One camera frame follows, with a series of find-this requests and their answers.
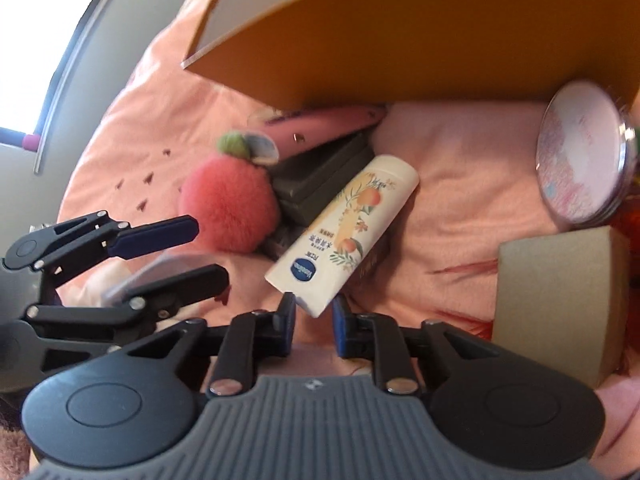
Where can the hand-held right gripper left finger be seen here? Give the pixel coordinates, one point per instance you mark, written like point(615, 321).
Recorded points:
point(290, 327)

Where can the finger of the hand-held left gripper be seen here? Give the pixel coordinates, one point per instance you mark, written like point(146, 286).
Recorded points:
point(195, 282)
point(155, 235)

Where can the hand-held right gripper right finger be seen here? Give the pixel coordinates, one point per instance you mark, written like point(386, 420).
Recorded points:
point(341, 325)

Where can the pink fluffy peach pompom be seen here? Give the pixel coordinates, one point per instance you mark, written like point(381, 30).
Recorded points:
point(225, 205)

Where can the white lotion bottle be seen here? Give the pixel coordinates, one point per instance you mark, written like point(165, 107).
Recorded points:
point(345, 230)

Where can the dark grey box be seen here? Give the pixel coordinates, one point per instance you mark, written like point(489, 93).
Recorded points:
point(320, 175)

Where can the pink wallet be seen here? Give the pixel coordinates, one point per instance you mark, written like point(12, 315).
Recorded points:
point(320, 130)

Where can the beige box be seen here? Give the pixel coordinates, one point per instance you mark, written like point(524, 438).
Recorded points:
point(550, 300)

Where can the round pocket mirror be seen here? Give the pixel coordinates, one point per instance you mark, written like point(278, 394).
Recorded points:
point(580, 150)

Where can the orange cardboard box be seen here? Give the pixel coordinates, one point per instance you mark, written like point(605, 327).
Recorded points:
point(425, 35)

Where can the small red item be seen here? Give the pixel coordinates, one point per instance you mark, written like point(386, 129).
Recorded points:
point(31, 141)

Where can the window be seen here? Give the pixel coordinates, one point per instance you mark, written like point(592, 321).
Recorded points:
point(40, 60)

